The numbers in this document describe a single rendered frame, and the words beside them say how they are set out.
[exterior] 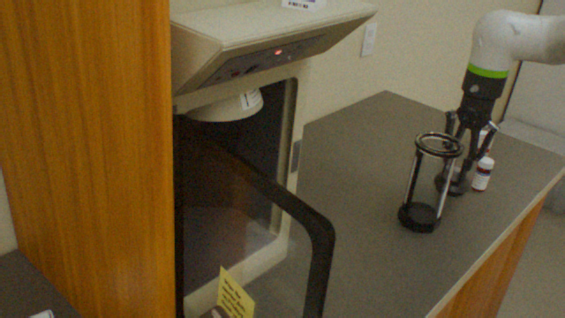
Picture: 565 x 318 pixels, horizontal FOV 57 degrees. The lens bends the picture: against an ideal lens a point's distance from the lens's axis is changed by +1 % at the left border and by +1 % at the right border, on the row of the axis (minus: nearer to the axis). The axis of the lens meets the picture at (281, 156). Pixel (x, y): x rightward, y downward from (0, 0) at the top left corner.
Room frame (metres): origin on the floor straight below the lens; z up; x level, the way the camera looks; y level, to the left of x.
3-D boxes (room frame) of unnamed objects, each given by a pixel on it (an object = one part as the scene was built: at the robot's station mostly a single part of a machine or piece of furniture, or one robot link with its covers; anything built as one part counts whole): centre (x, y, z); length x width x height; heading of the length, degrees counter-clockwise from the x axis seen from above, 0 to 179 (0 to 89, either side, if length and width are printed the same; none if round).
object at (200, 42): (0.71, 0.02, 1.46); 0.32 x 0.11 x 0.10; 141
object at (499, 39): (1.17, -0.47, 1.37); 0.13 x 0.11 x 0.14; 90
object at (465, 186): (1.17, -0.46, 1.00); 0.09 x 0.09 x 0.07
